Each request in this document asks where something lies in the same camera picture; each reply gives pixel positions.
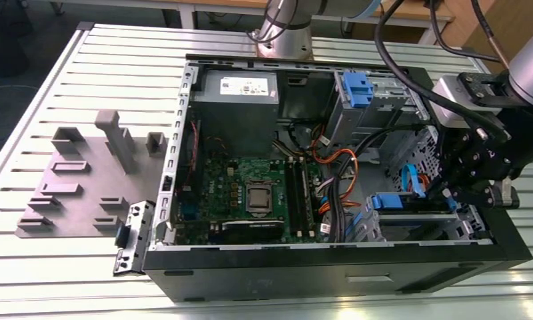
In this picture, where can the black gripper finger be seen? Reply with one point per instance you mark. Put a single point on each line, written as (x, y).
(461, 156)
(484, 195)

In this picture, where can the hard disk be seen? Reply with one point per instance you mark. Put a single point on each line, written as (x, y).
(386, 201)

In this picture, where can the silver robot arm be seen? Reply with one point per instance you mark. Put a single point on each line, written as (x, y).
(288, 40)

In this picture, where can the silver disk bay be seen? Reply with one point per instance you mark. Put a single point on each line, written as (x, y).
(426, 216)

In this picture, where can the silver metal drive cage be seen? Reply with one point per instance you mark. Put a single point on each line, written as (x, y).
(360, 123)

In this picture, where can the brown wooden cabinet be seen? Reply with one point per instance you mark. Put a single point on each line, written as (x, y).
(514, 16)

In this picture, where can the black RAM stick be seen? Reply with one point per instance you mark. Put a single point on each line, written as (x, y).
(305, 200)

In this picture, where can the green motherboard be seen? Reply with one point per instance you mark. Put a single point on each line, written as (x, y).
(270, 170)

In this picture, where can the silver CPU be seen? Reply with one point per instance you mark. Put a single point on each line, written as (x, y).
(258, 200)

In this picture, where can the black PC case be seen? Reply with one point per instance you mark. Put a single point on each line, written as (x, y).
(293, 276)

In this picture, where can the black graphics card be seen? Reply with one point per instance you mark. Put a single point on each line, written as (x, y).
(253, 228)

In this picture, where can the grey power supply unit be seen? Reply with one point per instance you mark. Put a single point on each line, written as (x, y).
(234, 126)

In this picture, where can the grey parts rack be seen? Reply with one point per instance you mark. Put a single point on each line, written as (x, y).
(84, 180)

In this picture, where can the small silver wrist camera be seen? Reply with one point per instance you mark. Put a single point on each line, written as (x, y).
(508, 193)

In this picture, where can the large silver wrist camera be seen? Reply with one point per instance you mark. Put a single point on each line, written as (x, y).
(444, 96)

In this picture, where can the blue plastic drive bracket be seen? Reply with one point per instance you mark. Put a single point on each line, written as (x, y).
(357, 90)

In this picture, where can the grey card retention bracket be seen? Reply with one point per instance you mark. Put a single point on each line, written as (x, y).
(134, 233)

